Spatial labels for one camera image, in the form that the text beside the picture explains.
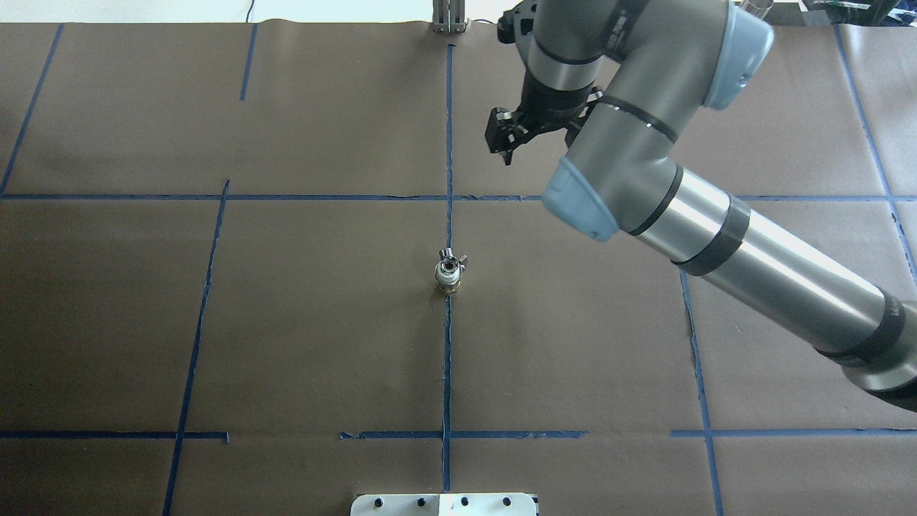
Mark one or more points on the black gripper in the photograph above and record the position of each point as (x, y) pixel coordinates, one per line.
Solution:
(549, 98)

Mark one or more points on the white PPR pipe brass valve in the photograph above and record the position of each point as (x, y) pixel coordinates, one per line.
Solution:
(448, 283)

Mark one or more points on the small chrome metal fitting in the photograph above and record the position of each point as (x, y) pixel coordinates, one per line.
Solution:
(449, 262)

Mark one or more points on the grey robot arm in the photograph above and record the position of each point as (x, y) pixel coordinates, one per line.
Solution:
(624, 80)

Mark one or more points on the dark equipment box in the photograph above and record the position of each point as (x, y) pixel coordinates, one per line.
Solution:
(858, 13)

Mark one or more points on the aluminium camera mast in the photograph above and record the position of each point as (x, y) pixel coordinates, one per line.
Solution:
(449, 17)

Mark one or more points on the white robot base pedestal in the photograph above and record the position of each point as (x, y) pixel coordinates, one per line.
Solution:
(475, 503)

